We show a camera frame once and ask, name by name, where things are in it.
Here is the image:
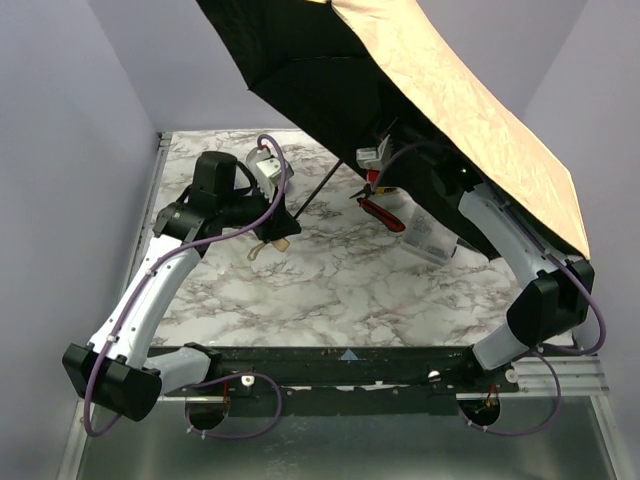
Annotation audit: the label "beige umbrella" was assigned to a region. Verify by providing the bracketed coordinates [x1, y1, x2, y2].
[200, 1, 589, 258]

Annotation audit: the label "purple umbrella case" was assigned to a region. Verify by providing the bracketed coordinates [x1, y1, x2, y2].
[245, 147, 272, 175]

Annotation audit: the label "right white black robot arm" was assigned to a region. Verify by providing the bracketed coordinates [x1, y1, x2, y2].
[444, 166, 595, 382]

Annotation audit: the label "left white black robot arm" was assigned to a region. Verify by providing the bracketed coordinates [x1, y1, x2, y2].
[62, 146, 301, 421]

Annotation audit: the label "clear plastic box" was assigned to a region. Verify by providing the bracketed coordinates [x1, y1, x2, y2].
[400, 206, 458, 266]

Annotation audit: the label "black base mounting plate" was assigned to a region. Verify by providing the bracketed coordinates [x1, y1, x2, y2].
[168, 347, 519, 417]

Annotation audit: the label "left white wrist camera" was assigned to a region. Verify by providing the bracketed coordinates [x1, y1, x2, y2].
[252, 157, 294, 201]

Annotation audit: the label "yellow handled pliers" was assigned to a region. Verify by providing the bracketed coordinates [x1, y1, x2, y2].
[350, 184, 399, 200]

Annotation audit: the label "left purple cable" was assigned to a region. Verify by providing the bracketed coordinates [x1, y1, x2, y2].
[83, 134, 289, 441]

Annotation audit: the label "purple cable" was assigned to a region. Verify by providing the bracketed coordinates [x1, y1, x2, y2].
[83, 134, 289, 441]
[372, 142, 609, 436]

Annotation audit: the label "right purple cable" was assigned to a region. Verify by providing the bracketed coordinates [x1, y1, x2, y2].
[372, 142, 609, 436]

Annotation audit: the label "aluminium frame rail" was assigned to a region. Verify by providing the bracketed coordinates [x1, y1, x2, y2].
[159, 357, 609, 402]

